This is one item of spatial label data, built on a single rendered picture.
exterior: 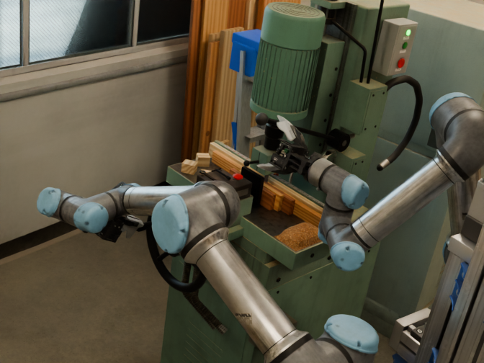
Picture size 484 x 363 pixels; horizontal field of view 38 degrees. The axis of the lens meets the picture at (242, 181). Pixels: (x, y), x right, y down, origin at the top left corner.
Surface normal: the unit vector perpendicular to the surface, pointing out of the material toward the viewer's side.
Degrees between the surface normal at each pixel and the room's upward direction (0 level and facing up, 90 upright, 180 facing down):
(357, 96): 90
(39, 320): 0
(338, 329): 7
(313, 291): 90
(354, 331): 7
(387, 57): 90
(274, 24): 90
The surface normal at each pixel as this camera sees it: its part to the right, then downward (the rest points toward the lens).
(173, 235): -0.73, 0.15
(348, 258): 0.07, 0.47
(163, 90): 0.76, 0.39
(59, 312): 0.14, -0.88
